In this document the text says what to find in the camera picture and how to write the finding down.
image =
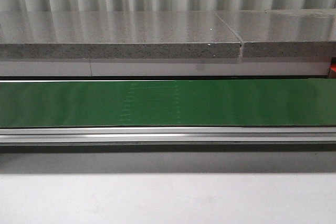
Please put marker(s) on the grey stone slab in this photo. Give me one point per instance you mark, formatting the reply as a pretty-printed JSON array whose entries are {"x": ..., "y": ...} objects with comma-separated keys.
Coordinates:
[
  {"x": 283, "y": 33},
  {"x": 116, "y": 35}
]

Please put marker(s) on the right grey stone slab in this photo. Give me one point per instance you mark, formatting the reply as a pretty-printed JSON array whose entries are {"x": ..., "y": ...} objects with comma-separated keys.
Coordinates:
[{"x": 283, "y": 33}]

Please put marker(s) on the green conveyor belt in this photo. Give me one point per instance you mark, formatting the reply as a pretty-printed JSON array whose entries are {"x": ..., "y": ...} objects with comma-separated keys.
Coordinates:
[{"x": 242, "y": 102}]

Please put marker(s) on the left grey stone slab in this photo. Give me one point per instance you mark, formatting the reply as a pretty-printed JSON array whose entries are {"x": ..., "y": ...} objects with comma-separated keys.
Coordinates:
[{"x": 116, "y": 35}]

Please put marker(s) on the white base panel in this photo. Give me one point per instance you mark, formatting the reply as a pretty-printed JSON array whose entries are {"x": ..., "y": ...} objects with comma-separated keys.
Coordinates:
[{"x": 164, "y": 67}]

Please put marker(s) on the aluminium conveyor frame rail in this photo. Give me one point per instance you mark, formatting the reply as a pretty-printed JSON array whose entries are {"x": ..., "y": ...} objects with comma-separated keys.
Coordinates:
[{"x": 168, "y": 135}]

